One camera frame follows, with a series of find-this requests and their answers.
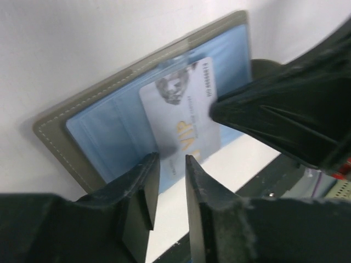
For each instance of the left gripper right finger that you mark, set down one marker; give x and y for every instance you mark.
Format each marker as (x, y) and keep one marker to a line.
(224, 227)

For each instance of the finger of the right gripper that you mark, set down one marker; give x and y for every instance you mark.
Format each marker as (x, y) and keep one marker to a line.
(302, 109)

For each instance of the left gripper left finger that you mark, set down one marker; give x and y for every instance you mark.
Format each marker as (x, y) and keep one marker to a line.
(111, 224)

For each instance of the grey card holder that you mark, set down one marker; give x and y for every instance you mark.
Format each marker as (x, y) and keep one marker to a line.
(103, 132)

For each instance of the white lion VIP card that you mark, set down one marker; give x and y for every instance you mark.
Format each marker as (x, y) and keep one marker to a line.
(177, 107)

